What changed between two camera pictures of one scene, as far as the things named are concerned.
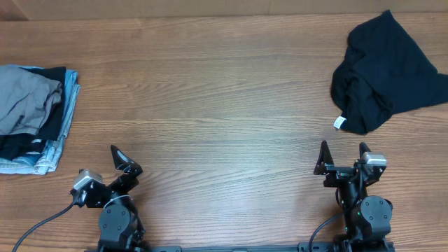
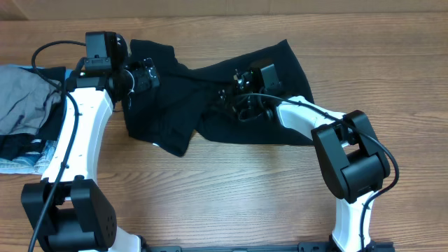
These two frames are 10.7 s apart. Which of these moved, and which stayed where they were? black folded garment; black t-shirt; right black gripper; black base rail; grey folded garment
Moved: black t-shirt; right black gripper
Stayed: black folded garment; grey folded garment; black base rail
